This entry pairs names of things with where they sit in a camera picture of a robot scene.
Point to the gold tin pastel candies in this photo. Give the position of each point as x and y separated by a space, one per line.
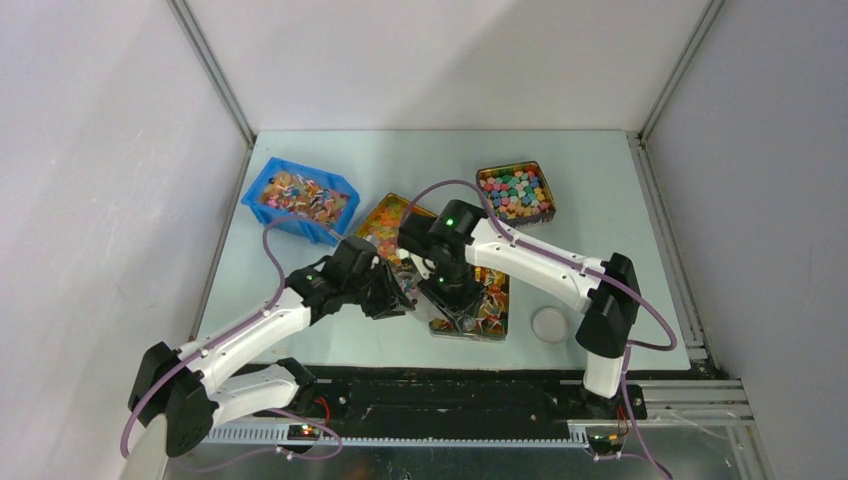
519 193

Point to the blue plastic candy bin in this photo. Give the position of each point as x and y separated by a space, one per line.
315 204

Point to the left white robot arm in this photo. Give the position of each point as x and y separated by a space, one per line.
198 387

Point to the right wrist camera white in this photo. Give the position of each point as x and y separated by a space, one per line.
417 261

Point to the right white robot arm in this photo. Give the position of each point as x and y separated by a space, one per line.
604 292

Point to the gold tin with lollipops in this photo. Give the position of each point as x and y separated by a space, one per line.
494 310

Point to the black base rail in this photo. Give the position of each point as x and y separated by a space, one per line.
440 405

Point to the gold tin orange gummies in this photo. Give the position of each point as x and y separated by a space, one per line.
380 226

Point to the white jar lid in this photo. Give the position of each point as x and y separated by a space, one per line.
550 325

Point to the clear plastic jar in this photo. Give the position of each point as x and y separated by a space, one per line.
409 279

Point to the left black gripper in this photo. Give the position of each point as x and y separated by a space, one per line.
391 302

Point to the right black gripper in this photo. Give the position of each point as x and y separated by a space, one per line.
449 304

